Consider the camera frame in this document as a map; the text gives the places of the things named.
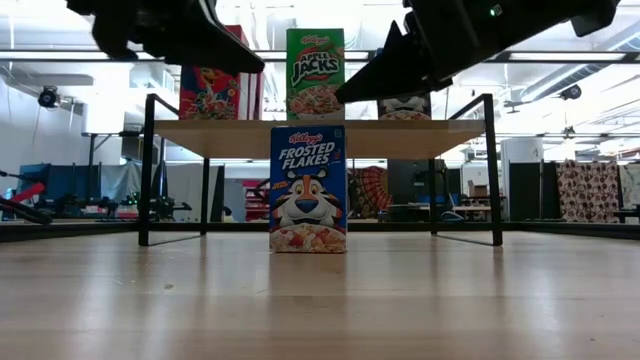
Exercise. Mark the black ceiling-mounted camera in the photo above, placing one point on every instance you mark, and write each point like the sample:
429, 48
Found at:
48, 97
570, 92

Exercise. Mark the white panel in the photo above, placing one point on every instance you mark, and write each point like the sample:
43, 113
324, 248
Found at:
187, 192

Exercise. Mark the black framed stand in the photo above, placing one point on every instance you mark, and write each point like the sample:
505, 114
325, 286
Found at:
105, 134

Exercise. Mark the red rack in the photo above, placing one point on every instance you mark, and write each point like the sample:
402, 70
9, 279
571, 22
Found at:
255, 200

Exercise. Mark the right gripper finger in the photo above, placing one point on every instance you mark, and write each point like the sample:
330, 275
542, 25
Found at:
400, 75

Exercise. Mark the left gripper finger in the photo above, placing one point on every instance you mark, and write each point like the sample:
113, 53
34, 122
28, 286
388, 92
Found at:
220, 50

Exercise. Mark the blue Frosted Flakes cereal box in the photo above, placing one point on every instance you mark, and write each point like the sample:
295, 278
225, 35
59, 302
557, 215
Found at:
405, 109
307, 185

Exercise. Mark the black panel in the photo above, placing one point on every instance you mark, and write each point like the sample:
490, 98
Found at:
218, 192

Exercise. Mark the green Apple Jacks cereal box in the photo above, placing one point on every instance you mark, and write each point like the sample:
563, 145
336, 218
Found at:
315, 70

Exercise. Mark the grey tarp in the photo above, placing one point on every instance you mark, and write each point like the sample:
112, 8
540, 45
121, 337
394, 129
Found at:
120, 180

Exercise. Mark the small wooden table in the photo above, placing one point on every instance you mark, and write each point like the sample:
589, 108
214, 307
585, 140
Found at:
472, 209

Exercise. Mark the red angled bar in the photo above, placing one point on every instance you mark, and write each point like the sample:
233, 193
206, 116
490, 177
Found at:
29, 192

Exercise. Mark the orange mandala tapestry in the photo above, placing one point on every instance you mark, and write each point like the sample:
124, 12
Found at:
372, 192

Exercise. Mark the long ceiling light bar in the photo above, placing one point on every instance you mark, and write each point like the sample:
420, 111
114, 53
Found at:
550, 56

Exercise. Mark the black partition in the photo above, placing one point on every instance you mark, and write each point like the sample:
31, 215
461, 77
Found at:
532, 192

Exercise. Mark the blue partition panel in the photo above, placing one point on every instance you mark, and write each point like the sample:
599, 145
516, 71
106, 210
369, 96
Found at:
55, 180

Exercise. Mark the grey ceiling duct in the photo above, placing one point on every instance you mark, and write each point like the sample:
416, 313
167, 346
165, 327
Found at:
50, 79
565, 75

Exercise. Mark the black cabinet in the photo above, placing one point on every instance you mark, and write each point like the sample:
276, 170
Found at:
415, 182

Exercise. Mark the cardboard box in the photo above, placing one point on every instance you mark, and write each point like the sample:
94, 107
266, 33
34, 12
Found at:
478, 190

